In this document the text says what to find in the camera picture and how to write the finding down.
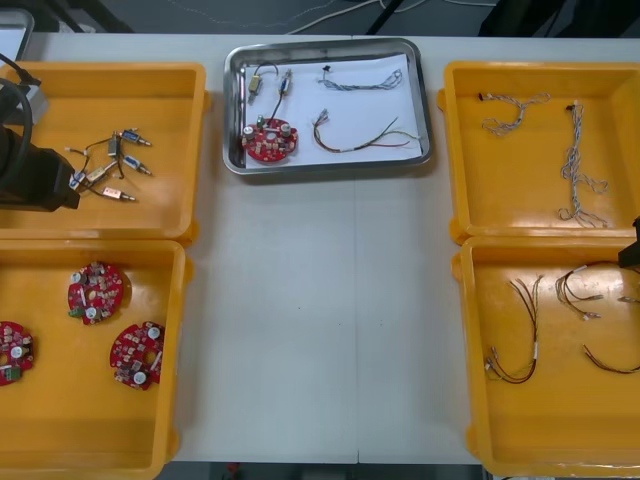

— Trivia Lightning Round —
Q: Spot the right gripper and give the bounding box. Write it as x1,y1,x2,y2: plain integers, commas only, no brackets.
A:
618,217,640,274

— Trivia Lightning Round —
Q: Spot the small steel tray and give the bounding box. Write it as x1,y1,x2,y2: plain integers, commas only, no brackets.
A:
0,9,35,64

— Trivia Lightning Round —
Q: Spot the red-black wire harness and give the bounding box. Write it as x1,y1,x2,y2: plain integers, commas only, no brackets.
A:
582,343,640,375

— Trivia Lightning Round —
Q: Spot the white paper sheet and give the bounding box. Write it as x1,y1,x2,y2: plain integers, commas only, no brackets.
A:
243,53,426,166
0,29,29,61

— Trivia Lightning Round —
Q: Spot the blue-white twisted wire harness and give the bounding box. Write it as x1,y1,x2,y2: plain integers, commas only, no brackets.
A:
557,101,614,230
474,91,553,139
317,63,404,95

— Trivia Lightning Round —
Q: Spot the yellow-orange plastic bin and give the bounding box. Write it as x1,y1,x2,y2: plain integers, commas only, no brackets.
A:
436,60,640,246
451,237,640,480
0,60,213,247
0,238,195,476

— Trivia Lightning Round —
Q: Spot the brass-toned metal solenoid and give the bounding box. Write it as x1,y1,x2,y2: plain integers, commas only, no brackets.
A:
246,62,280,106

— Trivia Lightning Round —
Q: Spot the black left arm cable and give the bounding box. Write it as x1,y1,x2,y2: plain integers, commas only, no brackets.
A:
0,52,44,186

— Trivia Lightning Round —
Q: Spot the black metal bar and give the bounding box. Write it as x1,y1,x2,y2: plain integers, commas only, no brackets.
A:
364,0,407,36

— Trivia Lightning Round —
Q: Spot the pile of metal solenoids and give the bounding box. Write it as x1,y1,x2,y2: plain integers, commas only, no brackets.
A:
64,128,154,202

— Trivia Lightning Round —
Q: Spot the round red circuit board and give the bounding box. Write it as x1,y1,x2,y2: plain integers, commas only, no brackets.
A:
109,322,166,391
67,261,125,326
242,113,301,165
0,320,35,387

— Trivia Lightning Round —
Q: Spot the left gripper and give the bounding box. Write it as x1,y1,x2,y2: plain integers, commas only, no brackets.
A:
22,144,81,214

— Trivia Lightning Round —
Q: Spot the red-black-green wire harness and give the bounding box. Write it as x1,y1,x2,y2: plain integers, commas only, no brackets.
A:
311,108,422,154
482,276,546,386
554,259,640,321

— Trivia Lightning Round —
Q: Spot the white floor cable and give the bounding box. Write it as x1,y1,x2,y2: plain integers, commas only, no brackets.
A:
287,0,386,35

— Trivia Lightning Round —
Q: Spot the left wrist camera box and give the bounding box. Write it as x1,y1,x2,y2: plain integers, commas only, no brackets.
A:
17,82,50,124

